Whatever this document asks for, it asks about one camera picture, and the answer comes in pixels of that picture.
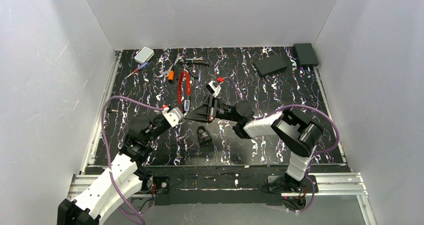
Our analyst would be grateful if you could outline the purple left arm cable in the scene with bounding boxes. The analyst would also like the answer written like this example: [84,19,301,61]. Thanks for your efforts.
[100,95,167,225]

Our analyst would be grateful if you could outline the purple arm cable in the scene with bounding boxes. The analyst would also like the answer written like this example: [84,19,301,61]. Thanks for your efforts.
[100,95,167,225]
[221,77,341,213]

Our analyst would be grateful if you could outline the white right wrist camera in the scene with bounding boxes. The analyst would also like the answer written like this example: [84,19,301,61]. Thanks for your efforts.
[206,77,224,98]

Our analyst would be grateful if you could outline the black padlock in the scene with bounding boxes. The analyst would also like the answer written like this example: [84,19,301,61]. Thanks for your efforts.
[196,125,213,147]

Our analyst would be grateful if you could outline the aluminium frame rail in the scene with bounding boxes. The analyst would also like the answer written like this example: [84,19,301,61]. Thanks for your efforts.
[61,50,369,225]

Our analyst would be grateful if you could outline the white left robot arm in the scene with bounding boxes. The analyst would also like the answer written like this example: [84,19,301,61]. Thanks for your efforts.
[57,111,182,225]

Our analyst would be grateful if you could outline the orange handled tool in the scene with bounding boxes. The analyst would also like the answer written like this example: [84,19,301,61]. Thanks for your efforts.
[164,53,183,83]

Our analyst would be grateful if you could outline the white rectangular box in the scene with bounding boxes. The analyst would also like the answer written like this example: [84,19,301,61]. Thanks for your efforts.
[134,47,155,64]

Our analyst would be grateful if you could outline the flat black plate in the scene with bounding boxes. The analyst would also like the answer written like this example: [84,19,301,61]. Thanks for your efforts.
[253,55,288,77]

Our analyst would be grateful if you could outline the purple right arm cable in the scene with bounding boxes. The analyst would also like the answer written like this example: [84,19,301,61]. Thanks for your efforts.
[221,77,341,213]

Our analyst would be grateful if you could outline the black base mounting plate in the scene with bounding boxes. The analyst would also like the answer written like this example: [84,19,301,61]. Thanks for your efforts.
[120,164,319,207]

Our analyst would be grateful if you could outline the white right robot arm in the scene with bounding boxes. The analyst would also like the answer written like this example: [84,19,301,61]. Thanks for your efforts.
[185,95,323,193]

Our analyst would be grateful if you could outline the black comb piece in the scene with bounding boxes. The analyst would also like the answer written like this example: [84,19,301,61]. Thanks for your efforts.
[174,66,184,82]

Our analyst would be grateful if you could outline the black box in corner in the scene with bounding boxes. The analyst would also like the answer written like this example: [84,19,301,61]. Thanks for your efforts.
[293,43,319,68]

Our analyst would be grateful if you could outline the black handled pliers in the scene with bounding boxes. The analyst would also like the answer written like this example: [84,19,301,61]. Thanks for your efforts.
[184,57,209,66]

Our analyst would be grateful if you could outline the red cable lock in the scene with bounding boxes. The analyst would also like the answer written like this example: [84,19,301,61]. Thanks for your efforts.
[177,69,191,113]

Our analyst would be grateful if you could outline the red blue screwdriver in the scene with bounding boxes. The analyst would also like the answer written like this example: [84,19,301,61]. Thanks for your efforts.
[124,61,150,80]

